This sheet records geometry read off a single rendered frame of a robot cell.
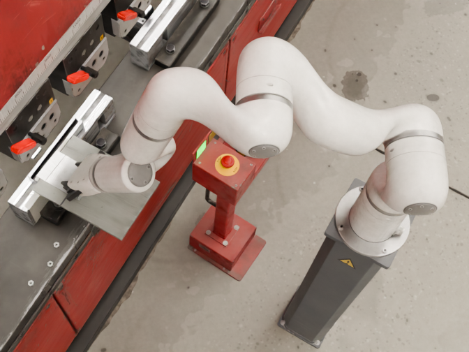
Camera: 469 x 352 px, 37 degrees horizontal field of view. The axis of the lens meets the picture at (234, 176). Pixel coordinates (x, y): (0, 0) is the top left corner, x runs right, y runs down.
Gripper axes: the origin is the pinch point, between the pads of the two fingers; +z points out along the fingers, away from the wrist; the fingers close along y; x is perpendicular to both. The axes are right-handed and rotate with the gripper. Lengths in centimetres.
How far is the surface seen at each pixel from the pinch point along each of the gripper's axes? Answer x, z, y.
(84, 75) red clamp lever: -18.8, -18.9, -12.8
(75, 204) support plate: 4.3, -0.5, 5.7
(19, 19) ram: -39, -37, -4
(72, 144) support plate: -3.5, 6.1, -7.8
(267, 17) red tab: 34, 32, -103
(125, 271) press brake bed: 64, 74, -8
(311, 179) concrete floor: 100, 49, -81
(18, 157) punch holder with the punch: -16.9, -11.3, 8.8
